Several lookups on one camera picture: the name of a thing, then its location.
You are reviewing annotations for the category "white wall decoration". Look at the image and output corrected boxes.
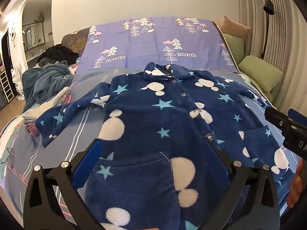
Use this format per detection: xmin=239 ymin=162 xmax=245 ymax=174
xmin=8 ymin=24 xmax=17 ymax=48

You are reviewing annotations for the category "wall mirror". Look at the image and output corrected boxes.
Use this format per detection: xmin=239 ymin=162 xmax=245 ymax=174
xmin=23 ymin=23 xmax=45 ymax=51

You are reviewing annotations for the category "black floor lamp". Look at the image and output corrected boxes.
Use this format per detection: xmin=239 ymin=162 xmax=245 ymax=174
xmin=260 ymin=0 xmax=275 ymax=59

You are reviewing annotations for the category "small green pillow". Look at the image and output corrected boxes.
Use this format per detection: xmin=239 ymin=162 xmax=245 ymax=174
xmin=225 ymin=34 xmax=244 ymax=64

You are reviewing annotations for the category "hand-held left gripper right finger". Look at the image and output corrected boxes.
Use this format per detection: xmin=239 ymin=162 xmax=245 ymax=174
xmin=195 ymin=135 xmax=281 ymax=230

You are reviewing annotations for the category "white shelf rack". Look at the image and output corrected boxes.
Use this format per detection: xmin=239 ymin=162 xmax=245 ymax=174
xmin=0 ymin=71 xmax=13 ymax=103

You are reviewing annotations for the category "purple tree-print bed cover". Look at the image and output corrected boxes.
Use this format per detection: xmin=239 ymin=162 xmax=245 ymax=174
xmin=0 ymin=67 xmax=298 ymax=230

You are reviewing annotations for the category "stack of folded clothes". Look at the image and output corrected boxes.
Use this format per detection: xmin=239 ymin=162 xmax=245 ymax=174
xmin=21 ymin=86 xmax=73 ymax=137

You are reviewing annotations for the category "grey-blue fleece blanket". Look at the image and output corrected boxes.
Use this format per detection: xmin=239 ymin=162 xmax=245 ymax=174
xmin=22 ymin=60 xmax=75 ymax=112

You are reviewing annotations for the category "brown branch-print headboard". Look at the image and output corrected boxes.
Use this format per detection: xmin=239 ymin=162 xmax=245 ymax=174
xmin=61 ymin=26 xmax=90 ymax=55

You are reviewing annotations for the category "purple tree-print sheet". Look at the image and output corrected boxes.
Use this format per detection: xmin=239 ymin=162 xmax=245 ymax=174
xmin=72 ymin=17 xmax=240 ymax=73

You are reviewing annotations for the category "navy fleece pajama top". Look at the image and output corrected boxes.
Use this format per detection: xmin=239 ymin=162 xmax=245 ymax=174
xmin=35 ymin=62 xmax=295 ymax=230

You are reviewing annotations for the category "pink pillow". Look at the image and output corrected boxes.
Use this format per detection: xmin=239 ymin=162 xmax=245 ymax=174
xmin=220 ymin=16 xmax=251 ymax=39

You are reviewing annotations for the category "grey pleated curtain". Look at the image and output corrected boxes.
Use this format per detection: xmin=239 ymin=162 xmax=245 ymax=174
xmin=236 ymin=0 xmax=307 ymax=115

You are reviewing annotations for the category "white cat figurine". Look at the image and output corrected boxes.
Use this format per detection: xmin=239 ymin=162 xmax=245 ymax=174
xmin=11 ymin=63 xmax=24 ymax=101

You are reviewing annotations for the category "large green pillow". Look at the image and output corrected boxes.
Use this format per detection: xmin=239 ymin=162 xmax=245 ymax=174
xmin=237 ymin=55 xmax=283 ymax=93

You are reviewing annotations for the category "black cloth pile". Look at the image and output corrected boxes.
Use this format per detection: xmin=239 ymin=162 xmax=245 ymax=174
xmin=38 ymin=44 xmax=79 ymax=64

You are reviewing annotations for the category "person's right hand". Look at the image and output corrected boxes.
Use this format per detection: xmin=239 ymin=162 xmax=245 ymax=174
xmin=287 ymin=160 xmax=305 ymax=206

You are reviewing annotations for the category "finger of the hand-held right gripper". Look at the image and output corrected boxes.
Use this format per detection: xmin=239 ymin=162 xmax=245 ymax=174
xmin=288 ymin=108 xmax=307 ymax=131
xmin=265 ymin=107 xmax=296 ymax=130

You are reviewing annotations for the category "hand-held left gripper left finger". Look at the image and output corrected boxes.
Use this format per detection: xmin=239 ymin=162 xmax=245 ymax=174
xmin=23 ymin=138 xmax=106 ymax=230

